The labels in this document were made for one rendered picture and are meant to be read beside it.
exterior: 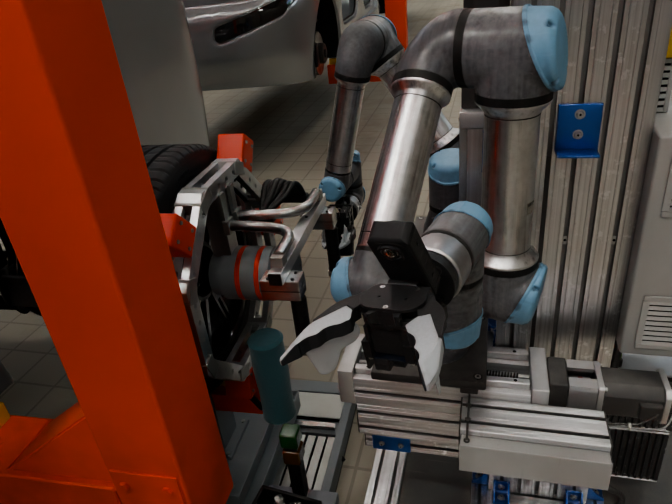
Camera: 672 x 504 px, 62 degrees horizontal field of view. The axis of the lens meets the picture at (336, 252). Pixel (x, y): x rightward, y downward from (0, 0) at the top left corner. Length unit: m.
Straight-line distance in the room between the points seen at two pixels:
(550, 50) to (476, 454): 0.71
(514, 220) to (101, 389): 0.75
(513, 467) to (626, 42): 0.77
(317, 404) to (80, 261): 1.42
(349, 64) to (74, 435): 1.04
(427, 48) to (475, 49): 0.07
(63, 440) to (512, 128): 0.99
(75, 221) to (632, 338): 1.06
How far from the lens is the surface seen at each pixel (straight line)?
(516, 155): 0.92
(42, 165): 0.85
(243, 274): 1.39
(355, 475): 2.03
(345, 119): 1.54
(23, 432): 1.49
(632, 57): 1.11
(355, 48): 1.49
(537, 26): 0.87
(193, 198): 1.27
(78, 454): 1.25
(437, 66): 0.89
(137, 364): 0.97
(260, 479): 1.88
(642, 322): 1.28
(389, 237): 0.53
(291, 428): 1.27
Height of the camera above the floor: 1.56
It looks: 29 degrees down
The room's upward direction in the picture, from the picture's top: 6 degrees counter-clockwise
